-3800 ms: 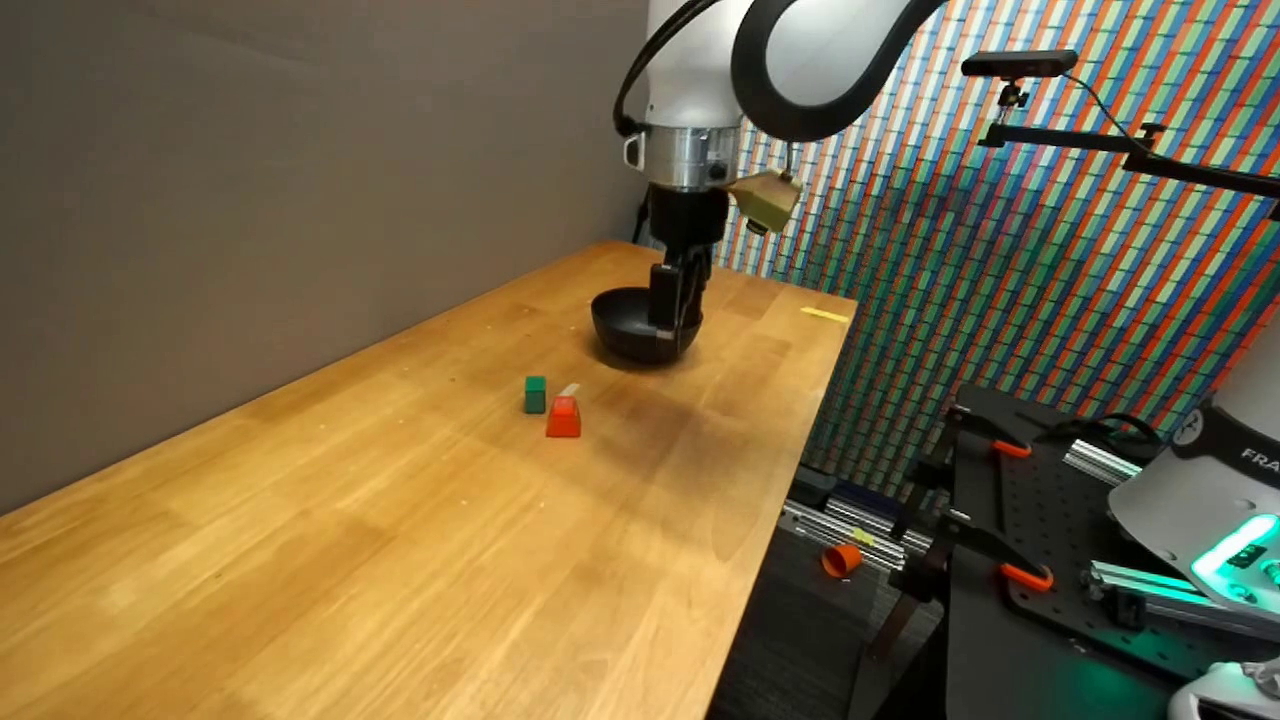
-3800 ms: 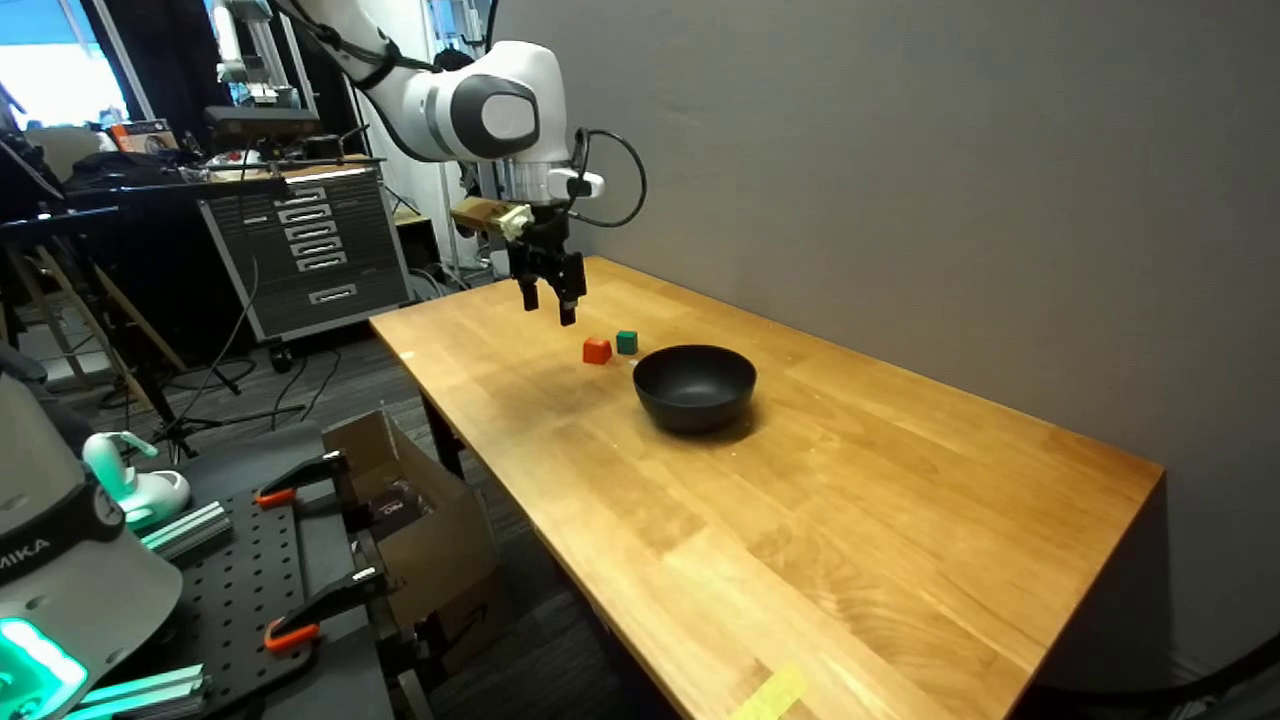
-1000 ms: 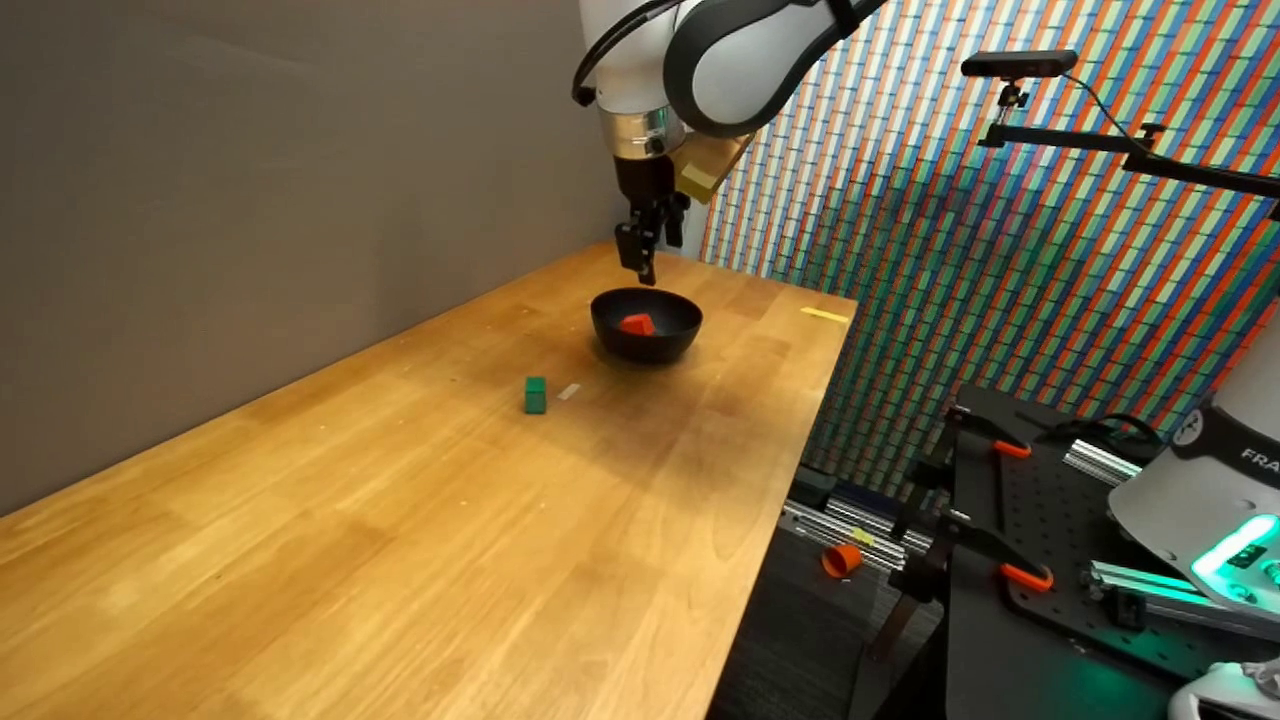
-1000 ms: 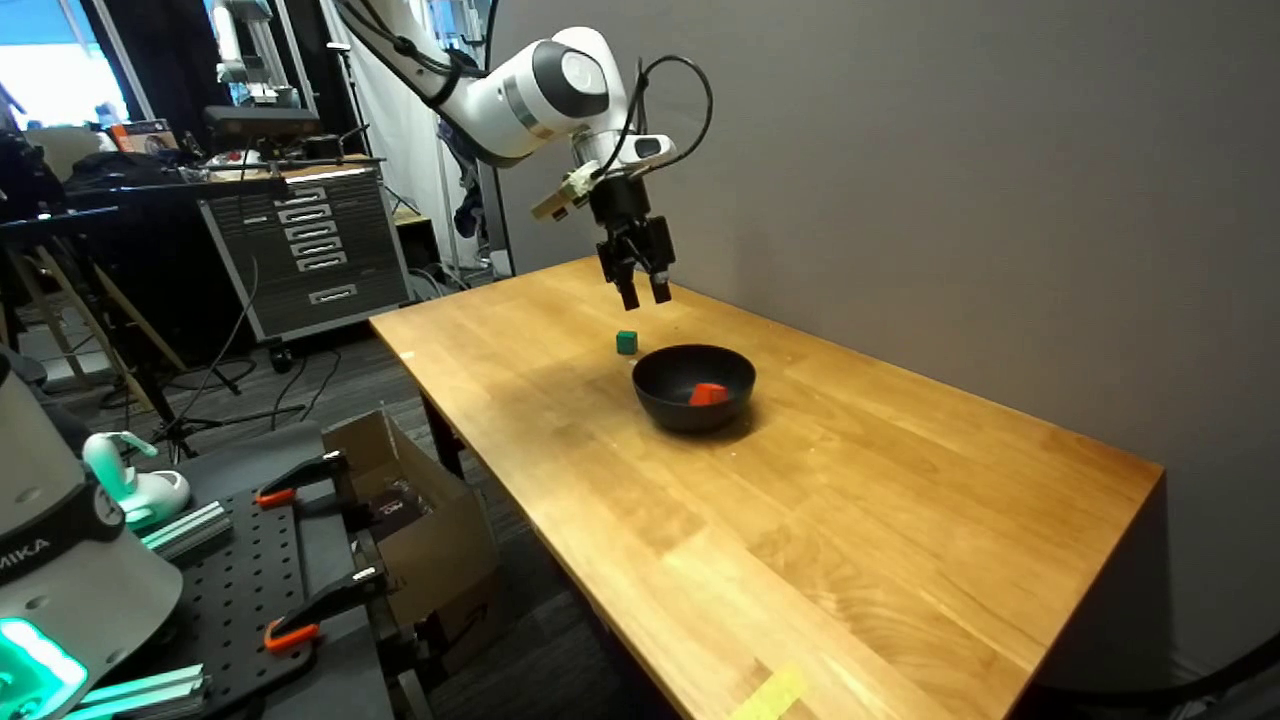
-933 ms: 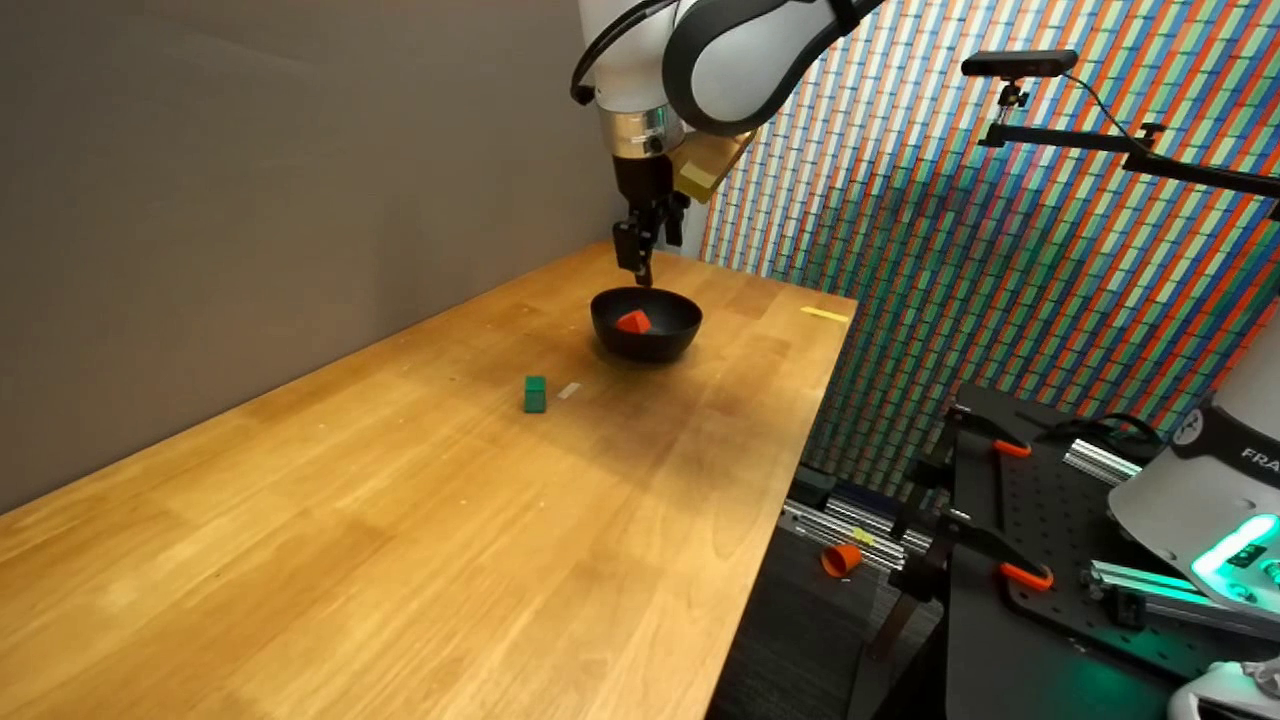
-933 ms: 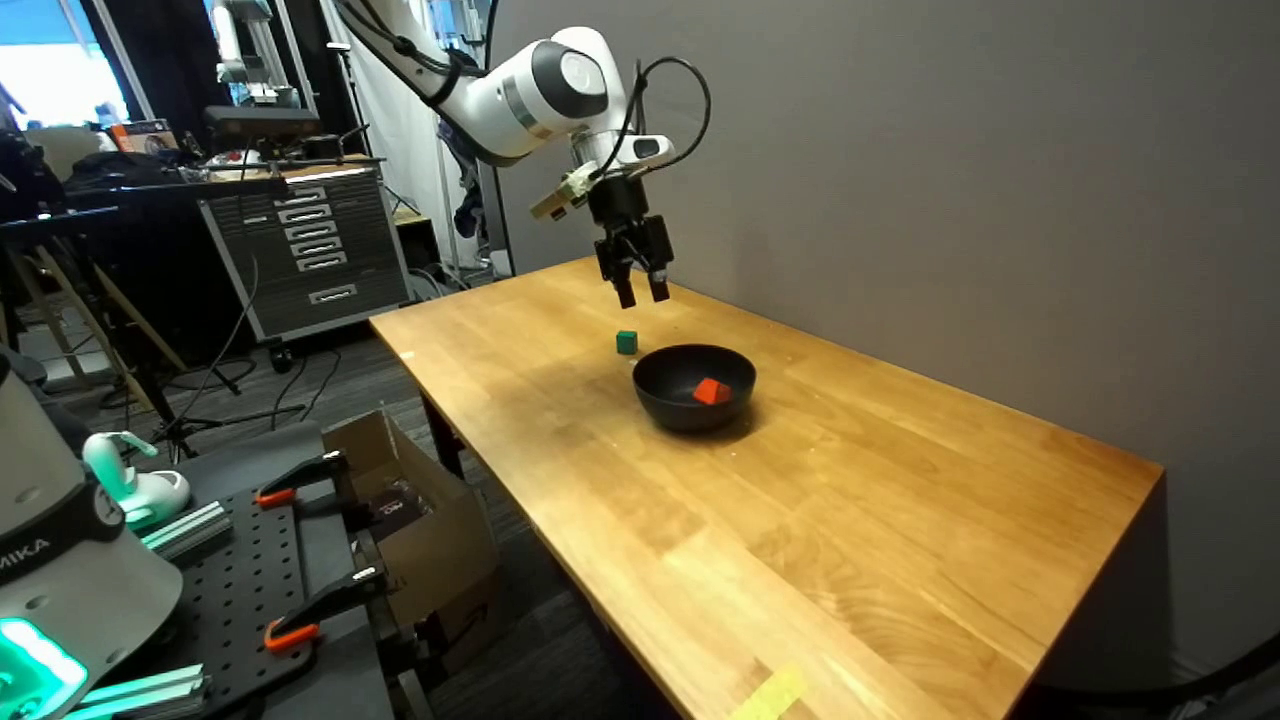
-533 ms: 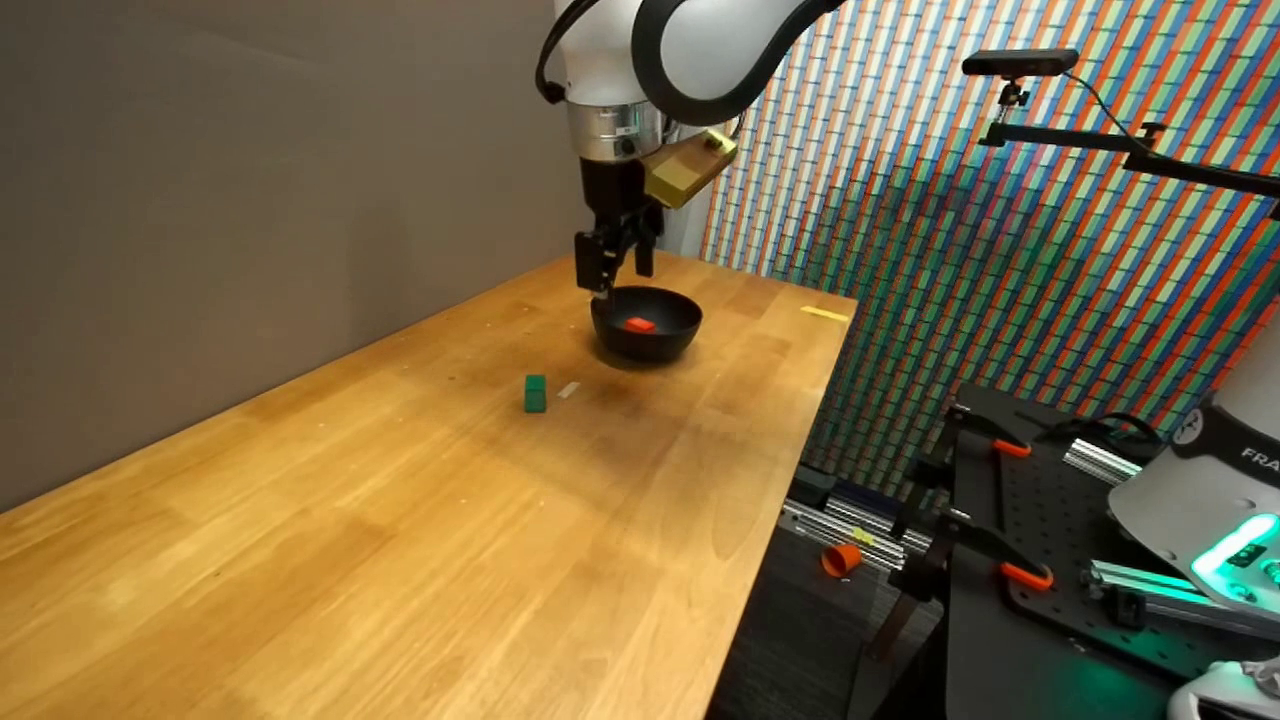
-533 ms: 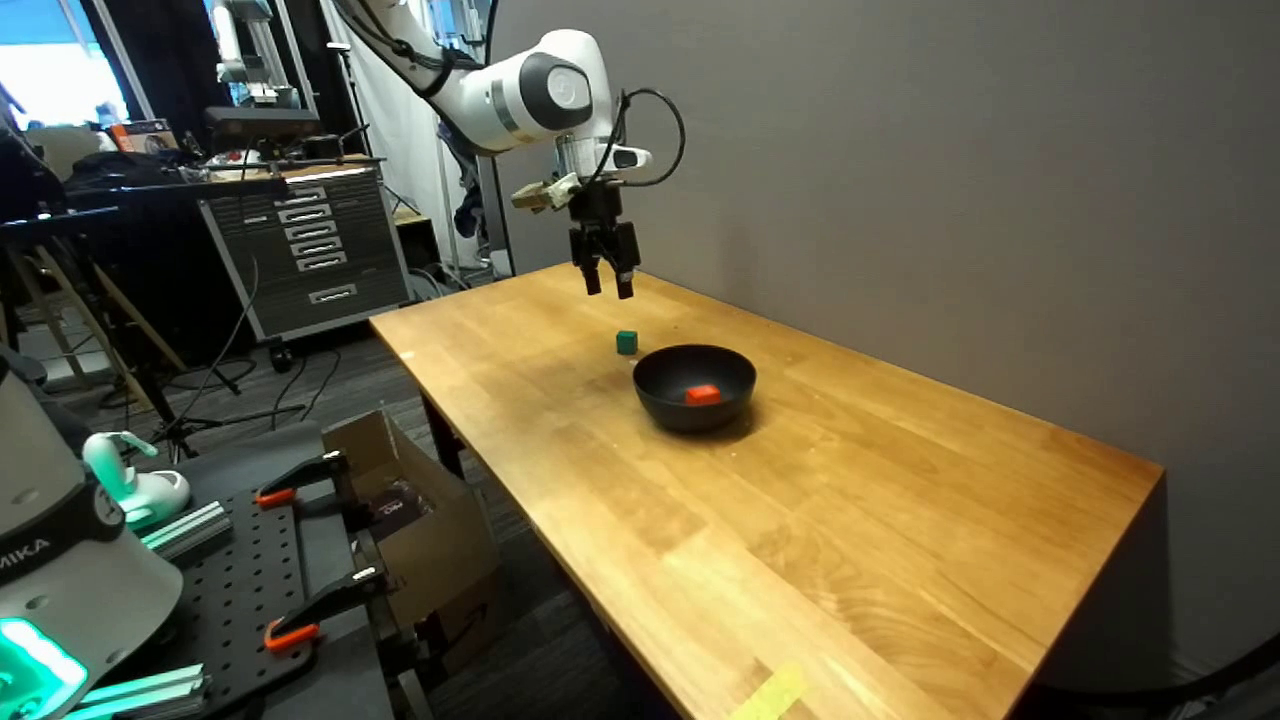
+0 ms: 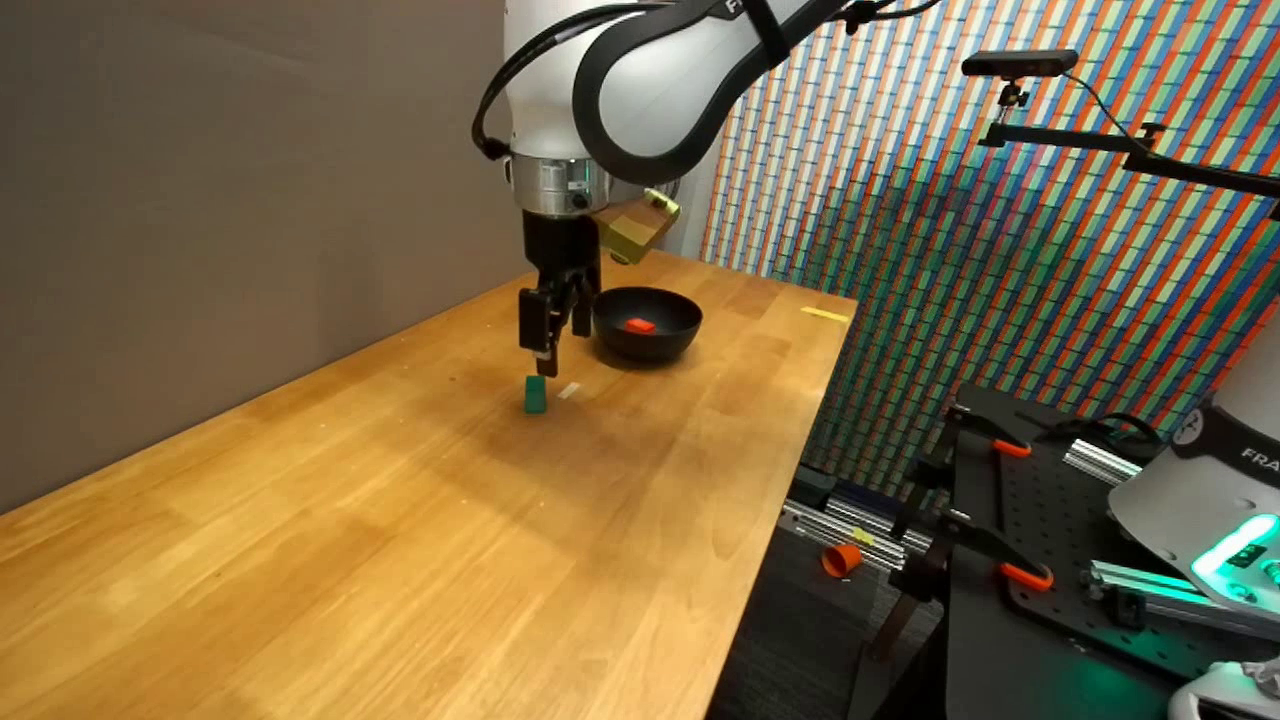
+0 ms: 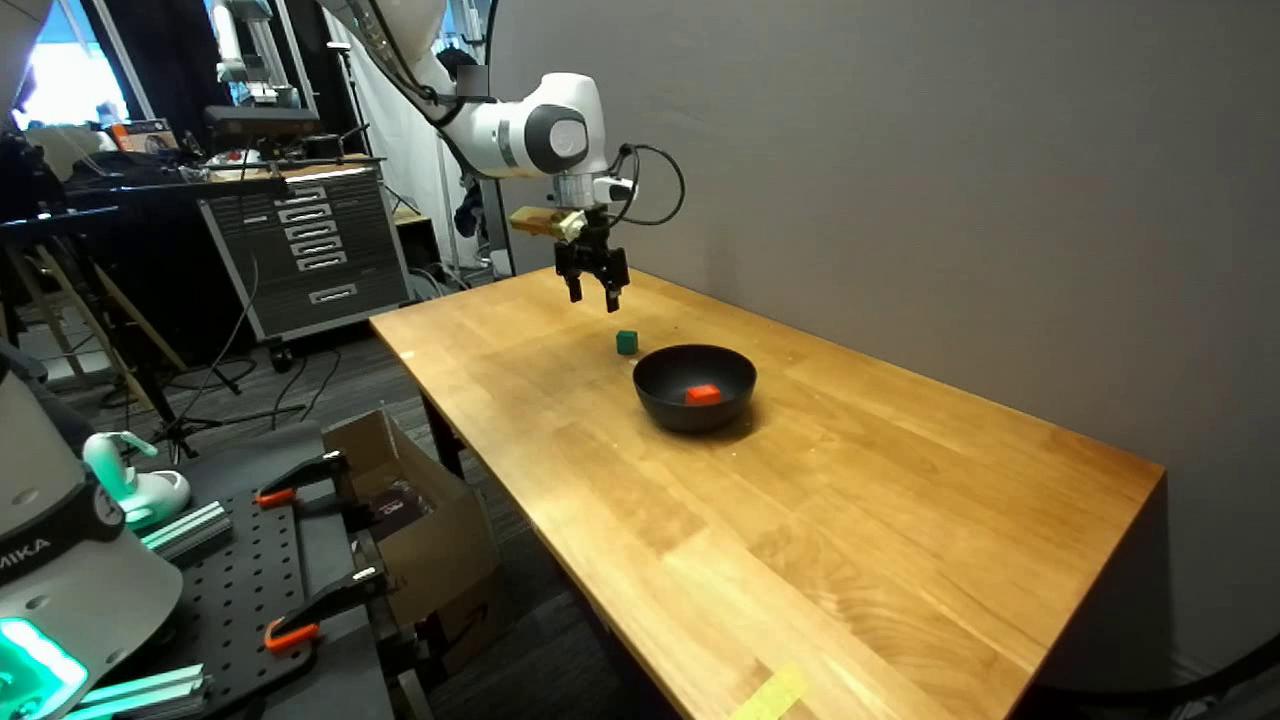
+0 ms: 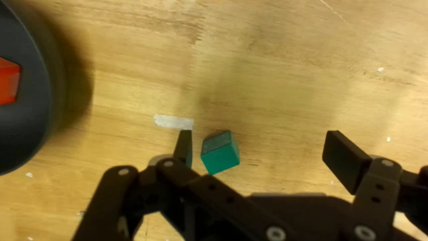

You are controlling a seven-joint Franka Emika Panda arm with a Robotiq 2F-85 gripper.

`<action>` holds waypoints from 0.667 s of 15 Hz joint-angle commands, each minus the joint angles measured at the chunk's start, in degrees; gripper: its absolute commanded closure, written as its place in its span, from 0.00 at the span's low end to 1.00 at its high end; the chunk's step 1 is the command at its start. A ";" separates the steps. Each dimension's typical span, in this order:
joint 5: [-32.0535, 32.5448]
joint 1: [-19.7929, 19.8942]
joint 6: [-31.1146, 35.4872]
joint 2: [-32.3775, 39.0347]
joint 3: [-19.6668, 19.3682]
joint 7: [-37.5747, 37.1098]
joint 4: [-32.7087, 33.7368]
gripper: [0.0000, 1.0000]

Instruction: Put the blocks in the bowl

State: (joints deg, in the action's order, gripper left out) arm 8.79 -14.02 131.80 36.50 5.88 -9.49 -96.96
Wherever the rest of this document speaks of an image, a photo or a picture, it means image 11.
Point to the black bowl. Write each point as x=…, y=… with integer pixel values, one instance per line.
x=25, y=98

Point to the red orange block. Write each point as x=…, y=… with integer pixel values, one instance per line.
x=9, y=81

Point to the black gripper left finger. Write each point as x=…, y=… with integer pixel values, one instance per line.
x=196, y=192

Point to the white tape strip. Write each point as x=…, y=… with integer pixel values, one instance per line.
x=174, y=121

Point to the green cube block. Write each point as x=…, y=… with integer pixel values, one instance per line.
x=220, y=154

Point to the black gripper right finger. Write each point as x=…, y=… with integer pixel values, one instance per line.
x=356, y=169

